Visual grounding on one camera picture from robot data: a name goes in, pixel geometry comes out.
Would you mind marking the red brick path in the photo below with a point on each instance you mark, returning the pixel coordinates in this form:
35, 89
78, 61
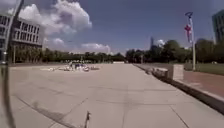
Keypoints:
206, 81

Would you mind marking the tall dark building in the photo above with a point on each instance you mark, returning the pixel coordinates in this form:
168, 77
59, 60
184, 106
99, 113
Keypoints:
219, 25

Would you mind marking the distant tower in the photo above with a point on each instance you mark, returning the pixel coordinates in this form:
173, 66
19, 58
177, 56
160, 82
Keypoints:
152, 41

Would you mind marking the pale concrete paved plaza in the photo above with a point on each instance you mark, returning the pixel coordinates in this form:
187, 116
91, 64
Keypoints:
116, 93

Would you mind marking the concrete block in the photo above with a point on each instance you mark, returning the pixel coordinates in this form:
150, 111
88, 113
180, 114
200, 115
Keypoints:
176, 71

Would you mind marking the pole with flags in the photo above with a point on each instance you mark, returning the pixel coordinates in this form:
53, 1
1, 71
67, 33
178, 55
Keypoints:
193, 50

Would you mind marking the low concrete wall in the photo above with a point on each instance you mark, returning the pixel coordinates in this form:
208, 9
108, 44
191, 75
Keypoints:
200, 95

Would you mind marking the grey building with window grid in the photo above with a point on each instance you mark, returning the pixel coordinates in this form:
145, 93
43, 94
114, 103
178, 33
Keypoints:
23, 36

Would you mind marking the group of pale objects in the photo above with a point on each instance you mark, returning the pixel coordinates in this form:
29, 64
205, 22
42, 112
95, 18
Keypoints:
78, 67

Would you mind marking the robot's own part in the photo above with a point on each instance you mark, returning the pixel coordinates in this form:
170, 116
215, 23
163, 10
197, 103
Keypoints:
87, 120

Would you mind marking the row of trees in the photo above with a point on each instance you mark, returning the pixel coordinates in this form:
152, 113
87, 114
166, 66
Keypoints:
173, 50

